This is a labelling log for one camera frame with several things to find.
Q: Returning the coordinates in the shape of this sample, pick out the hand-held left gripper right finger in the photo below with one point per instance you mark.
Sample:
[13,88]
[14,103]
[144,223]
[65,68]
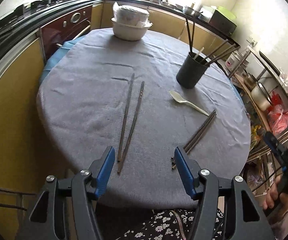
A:
[185,172]

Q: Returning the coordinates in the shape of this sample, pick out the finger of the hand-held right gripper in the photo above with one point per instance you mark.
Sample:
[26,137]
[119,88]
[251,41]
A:
[278,148]

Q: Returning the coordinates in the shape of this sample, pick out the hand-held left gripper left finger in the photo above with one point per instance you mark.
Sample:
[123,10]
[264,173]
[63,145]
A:
[106,172]

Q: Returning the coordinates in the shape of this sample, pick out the dark chopstick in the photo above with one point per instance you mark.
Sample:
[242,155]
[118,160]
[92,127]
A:
[216,48]
[225,55]
[197,130]
[221,52]
[201,130]
[193,35]
[126,112]

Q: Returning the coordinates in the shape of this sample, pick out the black utensil holder cup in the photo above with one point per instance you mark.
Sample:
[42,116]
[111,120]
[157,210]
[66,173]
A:
[190,73]

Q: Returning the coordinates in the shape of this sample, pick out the person's right hand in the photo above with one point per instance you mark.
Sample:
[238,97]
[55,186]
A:
[271,190]

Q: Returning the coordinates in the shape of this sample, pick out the red plastic bag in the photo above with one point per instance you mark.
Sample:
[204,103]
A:
[278,118]

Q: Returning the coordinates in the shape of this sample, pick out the metal pot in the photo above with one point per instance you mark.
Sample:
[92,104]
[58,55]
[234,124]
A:
[261,96]

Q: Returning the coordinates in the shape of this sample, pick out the floral dark clothing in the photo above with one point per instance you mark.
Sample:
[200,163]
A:
[164,225]

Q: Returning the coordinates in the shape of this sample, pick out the left pair of chopsticks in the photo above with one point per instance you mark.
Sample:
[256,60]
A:
[134,120]

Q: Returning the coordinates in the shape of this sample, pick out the grey tablecloth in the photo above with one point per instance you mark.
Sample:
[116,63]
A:
[91,100]

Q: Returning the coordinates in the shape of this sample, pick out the white plastic spoon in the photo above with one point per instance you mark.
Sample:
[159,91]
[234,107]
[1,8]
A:
[177,97]

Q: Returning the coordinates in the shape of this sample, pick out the metal storage rack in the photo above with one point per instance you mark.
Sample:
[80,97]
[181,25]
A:
[268,62]

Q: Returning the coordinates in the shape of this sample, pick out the white rice cooker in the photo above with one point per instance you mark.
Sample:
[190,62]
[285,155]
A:
[233,60]

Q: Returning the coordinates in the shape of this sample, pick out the yellow side cabinet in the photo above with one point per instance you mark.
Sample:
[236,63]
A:
[9,105]

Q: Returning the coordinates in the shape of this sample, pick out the light wooden chopstick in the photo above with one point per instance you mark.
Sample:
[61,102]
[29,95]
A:
[199,53]

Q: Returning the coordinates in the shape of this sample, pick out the black box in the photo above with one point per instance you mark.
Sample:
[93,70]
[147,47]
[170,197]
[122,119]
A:
[221,23]

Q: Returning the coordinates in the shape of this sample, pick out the white bowl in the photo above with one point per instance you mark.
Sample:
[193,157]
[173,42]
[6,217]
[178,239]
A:
[126,31]

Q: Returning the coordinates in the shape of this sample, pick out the dark red oven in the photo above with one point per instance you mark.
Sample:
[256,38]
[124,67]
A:
[66,33]

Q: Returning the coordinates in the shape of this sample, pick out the yellow cabinet row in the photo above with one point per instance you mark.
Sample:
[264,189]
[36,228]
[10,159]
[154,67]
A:
[164,27]

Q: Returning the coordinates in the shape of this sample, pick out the green plastic basin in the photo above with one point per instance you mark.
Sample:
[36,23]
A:
[225,11]

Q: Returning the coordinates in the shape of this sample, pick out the plastic-wrapped white bowls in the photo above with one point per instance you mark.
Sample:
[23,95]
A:
[130,13]

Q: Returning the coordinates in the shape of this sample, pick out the metal bowl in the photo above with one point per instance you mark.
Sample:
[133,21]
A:
[191,10]

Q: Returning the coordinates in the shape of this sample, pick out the black countertop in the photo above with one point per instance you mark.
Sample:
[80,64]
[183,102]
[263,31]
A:
[59,5]

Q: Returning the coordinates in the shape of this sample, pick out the black gas stove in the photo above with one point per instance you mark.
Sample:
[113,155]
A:
[34,3]

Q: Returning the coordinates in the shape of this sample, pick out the wall socket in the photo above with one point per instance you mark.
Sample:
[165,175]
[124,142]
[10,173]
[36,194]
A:
[251,41]

